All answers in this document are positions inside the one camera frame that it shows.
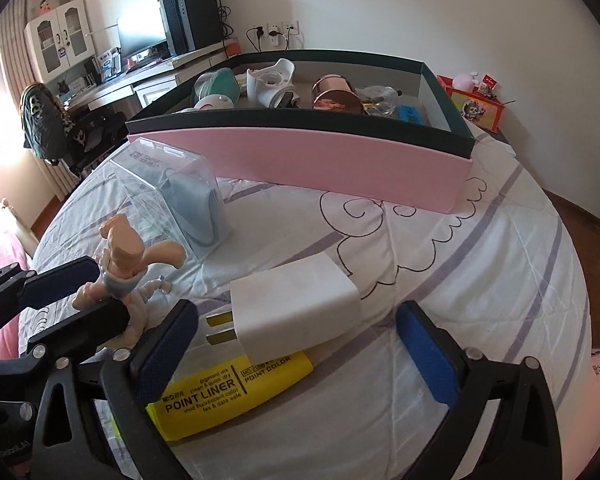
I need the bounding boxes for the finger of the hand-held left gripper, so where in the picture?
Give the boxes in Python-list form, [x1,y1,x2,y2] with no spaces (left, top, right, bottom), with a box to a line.
[0,302,132,376]
[0,255,102,341]

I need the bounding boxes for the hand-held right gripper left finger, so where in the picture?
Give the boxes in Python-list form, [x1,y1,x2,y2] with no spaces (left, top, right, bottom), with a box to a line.
[30,300,201,480]

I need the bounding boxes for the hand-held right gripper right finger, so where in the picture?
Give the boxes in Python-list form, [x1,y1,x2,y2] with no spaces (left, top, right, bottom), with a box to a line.
[396,301,566,480]

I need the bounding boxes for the beige jointed doll figure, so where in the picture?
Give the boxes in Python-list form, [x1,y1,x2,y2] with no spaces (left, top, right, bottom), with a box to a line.
[72,212,187,348]

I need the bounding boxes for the white charger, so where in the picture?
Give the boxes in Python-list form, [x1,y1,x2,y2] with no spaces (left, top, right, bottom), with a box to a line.
[205,251,363,363]

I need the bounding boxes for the pink box with dark rim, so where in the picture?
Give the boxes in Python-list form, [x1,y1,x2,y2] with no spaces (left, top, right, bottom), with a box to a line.
[125,50,476,215]

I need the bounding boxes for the rose gold cup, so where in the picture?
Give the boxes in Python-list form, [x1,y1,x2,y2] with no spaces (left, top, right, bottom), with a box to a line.
[311,75,363,113]

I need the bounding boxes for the yellow highlighter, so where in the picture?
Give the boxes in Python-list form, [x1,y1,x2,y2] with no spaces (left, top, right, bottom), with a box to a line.
[107,349,315,442]

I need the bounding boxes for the striped white quilt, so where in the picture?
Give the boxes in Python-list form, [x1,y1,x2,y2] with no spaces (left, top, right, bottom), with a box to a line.
[30,135,593,480]

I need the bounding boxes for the black office chair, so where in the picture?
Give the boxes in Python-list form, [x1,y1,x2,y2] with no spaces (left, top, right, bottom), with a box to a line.
[55,107,131,171]

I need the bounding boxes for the clear plastic box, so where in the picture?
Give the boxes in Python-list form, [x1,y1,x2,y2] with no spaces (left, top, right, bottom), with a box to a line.
[100,136,228,261]

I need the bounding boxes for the dark printed jacket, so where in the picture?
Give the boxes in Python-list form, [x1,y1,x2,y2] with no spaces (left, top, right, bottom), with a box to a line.
[20,84,73,161]

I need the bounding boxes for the white desk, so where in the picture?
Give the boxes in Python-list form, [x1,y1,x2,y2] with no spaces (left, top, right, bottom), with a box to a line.
[62,42,241,111]

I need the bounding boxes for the blue packet on desk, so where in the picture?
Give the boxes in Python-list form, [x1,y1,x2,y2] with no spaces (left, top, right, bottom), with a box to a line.
[99,47,122,83]

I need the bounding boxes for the beige curtain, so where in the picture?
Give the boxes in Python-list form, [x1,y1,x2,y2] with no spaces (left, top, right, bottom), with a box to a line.
[0,0,81,201]

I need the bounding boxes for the white round gadget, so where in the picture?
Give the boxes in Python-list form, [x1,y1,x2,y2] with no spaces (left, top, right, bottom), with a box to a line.
[180,95,233,113]

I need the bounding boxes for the red storage box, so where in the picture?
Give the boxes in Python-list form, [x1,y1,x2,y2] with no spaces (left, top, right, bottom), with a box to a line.
[436,74,506,133]

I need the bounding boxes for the white glass-door cabinet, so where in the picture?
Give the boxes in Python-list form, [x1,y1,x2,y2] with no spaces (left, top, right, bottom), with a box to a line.
[24,0,97,81]

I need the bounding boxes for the black computer monitor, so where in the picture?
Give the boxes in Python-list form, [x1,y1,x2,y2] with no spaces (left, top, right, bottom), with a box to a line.
[116,2,168,61]

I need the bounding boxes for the white plug adapter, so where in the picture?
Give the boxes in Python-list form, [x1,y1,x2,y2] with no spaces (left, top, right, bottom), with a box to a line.
[246,58,301,108]

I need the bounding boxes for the black computer tower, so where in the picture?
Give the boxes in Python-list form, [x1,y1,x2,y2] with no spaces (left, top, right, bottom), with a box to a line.
[157,0,224,57]

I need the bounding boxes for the white wall sockets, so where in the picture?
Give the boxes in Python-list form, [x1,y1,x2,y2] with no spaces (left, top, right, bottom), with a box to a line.
[247,20,301,51]

